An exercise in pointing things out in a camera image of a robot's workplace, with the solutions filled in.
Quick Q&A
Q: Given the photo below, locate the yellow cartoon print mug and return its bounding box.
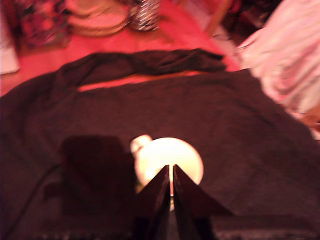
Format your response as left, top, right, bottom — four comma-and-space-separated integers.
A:
129, 134, 205, 212

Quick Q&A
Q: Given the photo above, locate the dark table cloth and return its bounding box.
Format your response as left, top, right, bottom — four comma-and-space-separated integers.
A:
0, 48, 320, 240

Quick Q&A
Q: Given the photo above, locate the pale pink cloth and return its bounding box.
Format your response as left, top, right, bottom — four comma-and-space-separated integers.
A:
236, 0, 320, 135

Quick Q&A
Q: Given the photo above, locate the floral tissue box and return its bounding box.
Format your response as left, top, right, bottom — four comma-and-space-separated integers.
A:
4, 0, 72, 51

